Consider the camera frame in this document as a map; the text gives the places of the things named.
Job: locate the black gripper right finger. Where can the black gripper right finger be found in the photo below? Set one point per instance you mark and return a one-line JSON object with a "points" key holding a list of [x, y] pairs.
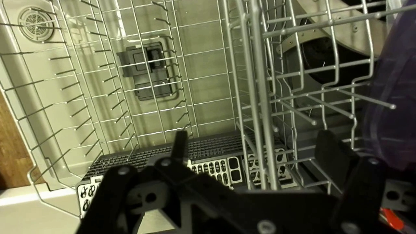
{"points": [[361, 181]]}

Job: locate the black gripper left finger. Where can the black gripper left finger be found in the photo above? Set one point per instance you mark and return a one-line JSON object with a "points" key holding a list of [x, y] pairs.
{"points": [[123, 202]]}

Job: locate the black cutlery basket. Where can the black cutlery basket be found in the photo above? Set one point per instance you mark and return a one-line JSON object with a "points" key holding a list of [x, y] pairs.
{"points": [[229, 159]]}

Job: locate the purple plastic container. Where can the purple plastic container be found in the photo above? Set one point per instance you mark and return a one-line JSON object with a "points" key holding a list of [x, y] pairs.
{"points": [[389, 127]]}

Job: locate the wooden cabinet panel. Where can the wooden cabinet panel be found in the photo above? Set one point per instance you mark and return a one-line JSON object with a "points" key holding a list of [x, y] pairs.
{"points": [[15, 162]]}

